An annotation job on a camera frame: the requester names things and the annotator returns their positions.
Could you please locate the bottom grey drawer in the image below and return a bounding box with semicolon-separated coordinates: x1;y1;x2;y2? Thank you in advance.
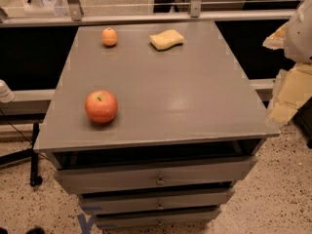
95;207;220;230

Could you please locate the grey drawer cabinet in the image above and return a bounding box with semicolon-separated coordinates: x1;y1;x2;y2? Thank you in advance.
33;20;281;231

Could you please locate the white cylindrical object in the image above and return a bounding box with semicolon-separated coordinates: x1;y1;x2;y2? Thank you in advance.
0;80;15;103

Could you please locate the black tripod stand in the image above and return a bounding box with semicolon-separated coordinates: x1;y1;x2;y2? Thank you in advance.
0;123;43;187

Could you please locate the red apple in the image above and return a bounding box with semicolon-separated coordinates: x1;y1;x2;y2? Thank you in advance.
85;90;118;124

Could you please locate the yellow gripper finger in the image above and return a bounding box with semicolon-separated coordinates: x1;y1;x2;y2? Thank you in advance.
262;21;312;125

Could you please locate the middle grey drawer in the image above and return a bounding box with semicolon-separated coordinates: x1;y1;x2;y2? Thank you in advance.
79;188;234;215

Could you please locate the metal frame rail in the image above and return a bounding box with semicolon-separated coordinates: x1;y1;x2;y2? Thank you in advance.
0;0;294;27

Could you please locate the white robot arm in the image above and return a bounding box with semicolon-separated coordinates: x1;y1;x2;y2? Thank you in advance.
262;0;312;126

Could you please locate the black shoe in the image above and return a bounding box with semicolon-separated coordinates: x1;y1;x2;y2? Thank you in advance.
26;226;46;234

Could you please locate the small orange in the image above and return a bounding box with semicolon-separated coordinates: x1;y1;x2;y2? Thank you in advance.
101;28;117;47

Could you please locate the grey drawer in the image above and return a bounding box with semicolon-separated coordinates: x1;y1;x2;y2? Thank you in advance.
79;188;234;215
55;156;257;194
95;207;220;230

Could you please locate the top grey drawer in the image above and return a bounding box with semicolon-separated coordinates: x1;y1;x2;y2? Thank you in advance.
55;156;257;194

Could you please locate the yellow sponge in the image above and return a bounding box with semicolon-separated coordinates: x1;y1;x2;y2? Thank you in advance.
149;29;184;51

